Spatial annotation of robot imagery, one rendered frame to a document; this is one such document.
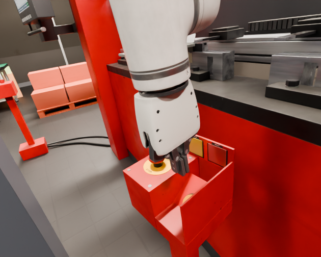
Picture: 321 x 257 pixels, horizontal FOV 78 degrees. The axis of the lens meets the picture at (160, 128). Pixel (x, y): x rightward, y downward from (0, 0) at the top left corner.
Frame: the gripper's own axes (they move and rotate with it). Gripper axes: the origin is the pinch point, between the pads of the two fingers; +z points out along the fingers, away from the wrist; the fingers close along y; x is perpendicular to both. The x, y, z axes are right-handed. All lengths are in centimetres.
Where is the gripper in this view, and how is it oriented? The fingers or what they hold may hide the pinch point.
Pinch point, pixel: (179, 163)
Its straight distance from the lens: 37.4
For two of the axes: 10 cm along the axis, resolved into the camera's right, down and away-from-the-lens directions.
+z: 2.1, 8.4, 5.0
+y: -7.5, 4.6, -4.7
